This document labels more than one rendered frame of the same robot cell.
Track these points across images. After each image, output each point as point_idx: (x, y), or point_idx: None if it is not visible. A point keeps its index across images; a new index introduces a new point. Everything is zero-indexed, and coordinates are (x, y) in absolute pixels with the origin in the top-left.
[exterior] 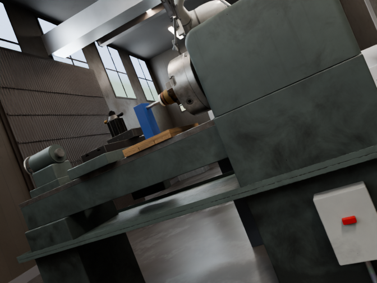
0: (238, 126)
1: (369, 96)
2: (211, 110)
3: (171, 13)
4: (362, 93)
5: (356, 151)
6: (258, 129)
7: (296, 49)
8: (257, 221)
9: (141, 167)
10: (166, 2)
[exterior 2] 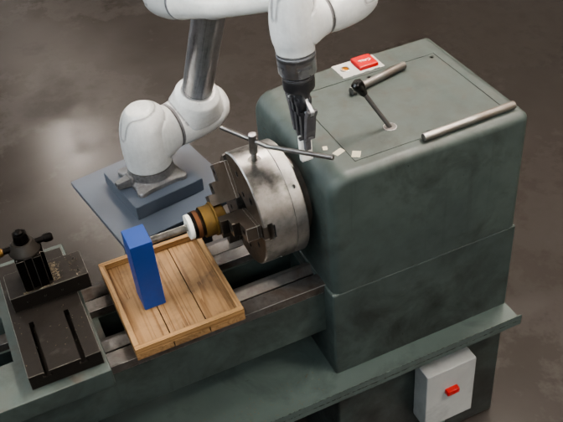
0: (364, 303)
1: (502, 265)
2: (142, 146)
3: (313, 134)
4: (498, 263)
5: (485, 330)
6: (386, 305)
7: (464, 217)
8: (342, 403)
9: (163, 367)
10: (314, 118)
